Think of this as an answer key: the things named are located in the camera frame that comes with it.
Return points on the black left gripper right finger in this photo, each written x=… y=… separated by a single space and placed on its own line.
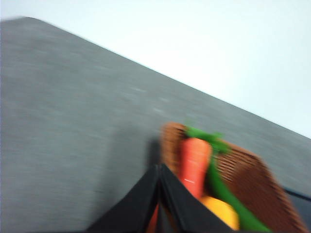
x=183 y=212

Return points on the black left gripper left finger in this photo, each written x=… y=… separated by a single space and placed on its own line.
x=135 y=213

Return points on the brown wicker basket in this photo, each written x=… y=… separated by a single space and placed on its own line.
x=246 y=179

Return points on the yellow toy fruit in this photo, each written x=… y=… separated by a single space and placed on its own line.
x=223 y=210

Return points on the orange toy carrot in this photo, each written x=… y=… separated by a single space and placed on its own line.
x=195 y=160

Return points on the green toy vegetable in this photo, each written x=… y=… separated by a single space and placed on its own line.
x=216 y=176

